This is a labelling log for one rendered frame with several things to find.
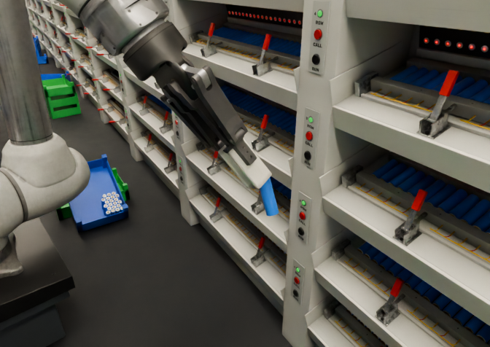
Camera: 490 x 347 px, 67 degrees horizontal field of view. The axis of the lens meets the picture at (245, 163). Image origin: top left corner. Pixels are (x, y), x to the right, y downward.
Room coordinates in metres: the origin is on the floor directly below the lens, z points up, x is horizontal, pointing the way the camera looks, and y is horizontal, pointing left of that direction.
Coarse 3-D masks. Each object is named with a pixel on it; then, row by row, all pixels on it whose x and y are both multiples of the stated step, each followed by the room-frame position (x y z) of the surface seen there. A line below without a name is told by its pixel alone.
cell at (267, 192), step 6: (270, 180) 0.45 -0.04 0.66; (264, 186) 0.44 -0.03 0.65; (270, 186) 0.44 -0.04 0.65; (264, 192) 0.44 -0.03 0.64; (270, 192) 0.44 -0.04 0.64; (264, 198) 0.44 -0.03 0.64; (270, 198) 0.43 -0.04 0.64; (264, 204) 0.44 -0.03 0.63; (270, 204) 0.43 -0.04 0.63; (276, 204) 0.44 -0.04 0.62; (270, 210) 0.43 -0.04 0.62; (276, 210) 0.43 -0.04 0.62
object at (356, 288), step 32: (320, 256) 0.64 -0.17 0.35; (352, 256) 0.63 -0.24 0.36; (384, 256) 0.62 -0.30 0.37; (352, 288) 0.57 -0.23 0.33; (384, 288) 0.56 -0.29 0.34; (416, 288) 0.53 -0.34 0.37; (384, 320) 0.48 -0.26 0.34; (416, 320) 0.48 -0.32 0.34; (448, 320) 0.46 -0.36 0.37; (480, 320) 0.45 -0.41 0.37
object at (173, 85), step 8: (176, 88) 0.43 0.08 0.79; (184, 96) 0.43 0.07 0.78; (192, 104) 0.43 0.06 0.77; (200, 104) 0.43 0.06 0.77; (200, 112) 0.43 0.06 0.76; (208, 112) 0.43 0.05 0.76; (208, 120) 0.43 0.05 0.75; (216, 128) 0.43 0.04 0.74; (224, 136) 0.43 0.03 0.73; (232, 144) 0.43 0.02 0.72
